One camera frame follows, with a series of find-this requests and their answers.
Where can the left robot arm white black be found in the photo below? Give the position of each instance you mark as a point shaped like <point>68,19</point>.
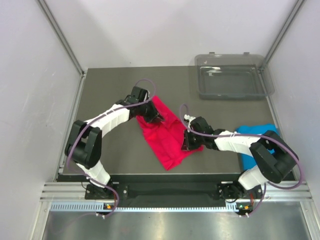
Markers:
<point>84,144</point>

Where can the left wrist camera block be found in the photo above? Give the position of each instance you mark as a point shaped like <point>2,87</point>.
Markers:
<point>139,94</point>

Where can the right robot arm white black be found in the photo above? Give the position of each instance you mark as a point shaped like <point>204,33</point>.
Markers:
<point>274,158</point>

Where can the red t shirt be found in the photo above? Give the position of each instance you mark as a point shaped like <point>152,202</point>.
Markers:
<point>166,138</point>

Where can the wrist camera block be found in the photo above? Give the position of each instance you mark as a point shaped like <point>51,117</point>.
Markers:
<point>198,124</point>
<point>139,94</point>

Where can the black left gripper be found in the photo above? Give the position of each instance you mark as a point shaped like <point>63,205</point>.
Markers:
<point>151,118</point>

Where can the clear plastic storage bin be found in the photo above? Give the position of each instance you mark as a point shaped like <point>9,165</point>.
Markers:
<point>233,77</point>

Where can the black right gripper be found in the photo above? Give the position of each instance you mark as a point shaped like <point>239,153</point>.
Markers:
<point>186,141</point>

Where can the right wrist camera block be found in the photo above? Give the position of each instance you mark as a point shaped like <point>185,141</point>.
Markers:
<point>198,124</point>

